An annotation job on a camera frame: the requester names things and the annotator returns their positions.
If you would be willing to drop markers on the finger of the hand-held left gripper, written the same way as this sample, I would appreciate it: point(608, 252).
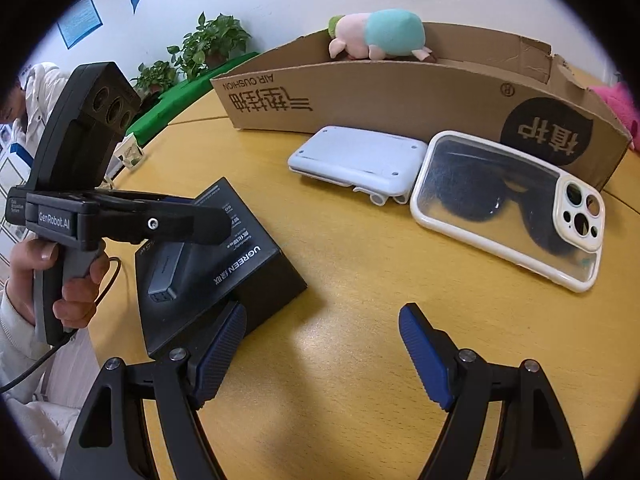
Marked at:
point(180, 201)
point(190, 222)

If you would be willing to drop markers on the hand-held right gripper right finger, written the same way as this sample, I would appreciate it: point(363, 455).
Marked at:
point(425, 355)

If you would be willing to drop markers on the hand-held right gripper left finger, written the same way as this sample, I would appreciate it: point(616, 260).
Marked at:
point(220, 355)

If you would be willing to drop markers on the black charger box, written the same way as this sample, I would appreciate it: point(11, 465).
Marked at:
point(240, 260)

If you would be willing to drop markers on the black sunglasses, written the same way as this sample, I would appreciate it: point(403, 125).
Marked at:
point(475, 205)

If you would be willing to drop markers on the white device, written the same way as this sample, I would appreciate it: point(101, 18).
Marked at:
point(360, 155)

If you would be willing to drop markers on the clear white-rimmed phone case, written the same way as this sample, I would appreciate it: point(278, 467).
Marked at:
point(435, 170)

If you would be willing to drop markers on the cardboard box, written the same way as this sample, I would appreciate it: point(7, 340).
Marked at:
point(380, 95)

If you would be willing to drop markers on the pink pig plush toy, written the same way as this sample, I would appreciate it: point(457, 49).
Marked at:
point(395, 30)

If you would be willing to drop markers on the person's left forearm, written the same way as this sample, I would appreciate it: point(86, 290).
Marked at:
point(20, 355)

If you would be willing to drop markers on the person's left hand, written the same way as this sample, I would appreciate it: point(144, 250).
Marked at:
point(75, 300)

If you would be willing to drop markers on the green table cloth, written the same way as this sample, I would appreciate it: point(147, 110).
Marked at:
point(170, 105)

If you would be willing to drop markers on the small potted green plant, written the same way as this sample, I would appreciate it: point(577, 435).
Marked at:
point(155, 77)

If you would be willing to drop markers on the large potted green plant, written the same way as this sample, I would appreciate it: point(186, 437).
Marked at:
point(215, 40)

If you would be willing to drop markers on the blue framed wall poster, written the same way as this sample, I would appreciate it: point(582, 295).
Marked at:
point(80, 20)

